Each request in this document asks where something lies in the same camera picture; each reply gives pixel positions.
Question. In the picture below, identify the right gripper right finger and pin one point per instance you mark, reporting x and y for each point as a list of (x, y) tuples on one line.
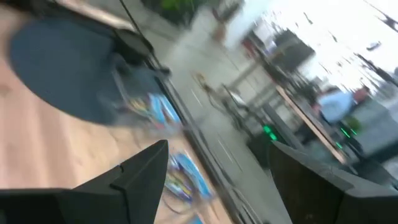
[(311, 199)]

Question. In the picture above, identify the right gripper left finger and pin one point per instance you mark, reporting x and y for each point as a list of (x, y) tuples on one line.
[(124, 199)]

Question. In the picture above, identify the brown blue granola bar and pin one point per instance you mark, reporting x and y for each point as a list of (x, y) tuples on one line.
[(177, 186)]

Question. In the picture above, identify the dark blue granola bar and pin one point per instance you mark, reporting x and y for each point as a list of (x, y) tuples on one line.
[(192, 174)]

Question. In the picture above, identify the bright blue granola bar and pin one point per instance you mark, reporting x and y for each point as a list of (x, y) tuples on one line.
[(196, 220)]

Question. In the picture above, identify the green red granola bar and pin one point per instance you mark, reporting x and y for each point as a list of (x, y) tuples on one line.
[(139, 105)]

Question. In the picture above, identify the blue snack packet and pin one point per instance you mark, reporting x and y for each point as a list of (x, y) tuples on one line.
[(163, 109)]

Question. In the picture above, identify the clear plastic bin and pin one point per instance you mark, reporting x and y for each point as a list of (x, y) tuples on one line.
[(177, 149), (205, 217), (124, 81)]

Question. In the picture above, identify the background wooden table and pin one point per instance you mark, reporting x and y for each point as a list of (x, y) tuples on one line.
[(311, 124)]

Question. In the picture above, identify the black device green lights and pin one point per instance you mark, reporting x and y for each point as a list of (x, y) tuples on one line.
[(269, 130)]

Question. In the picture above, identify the person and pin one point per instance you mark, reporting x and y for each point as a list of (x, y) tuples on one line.
[(335, 105)]

